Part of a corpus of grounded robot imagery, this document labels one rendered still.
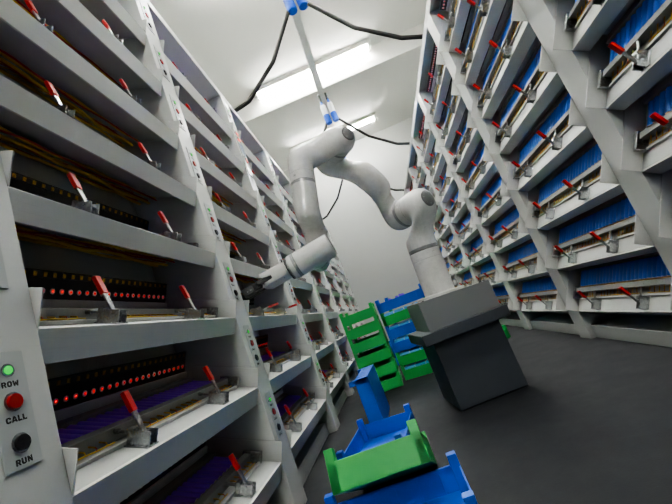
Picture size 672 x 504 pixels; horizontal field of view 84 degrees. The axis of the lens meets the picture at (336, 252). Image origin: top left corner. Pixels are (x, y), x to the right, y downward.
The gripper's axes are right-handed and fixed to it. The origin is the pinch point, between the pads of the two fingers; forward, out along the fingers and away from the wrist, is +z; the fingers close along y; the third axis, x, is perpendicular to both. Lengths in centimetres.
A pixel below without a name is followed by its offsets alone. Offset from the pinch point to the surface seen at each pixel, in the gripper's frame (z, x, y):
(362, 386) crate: -13, 48, -28
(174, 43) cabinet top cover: -16, -111, -10
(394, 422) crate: -18, 63, -19
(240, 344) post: 3.3, 15.9, 20.2
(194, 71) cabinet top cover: -15, -111, -28
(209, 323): 1.6, 9.6, 35.9
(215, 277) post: 1.2, -4.4, 20.2
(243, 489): 9, 45, 39
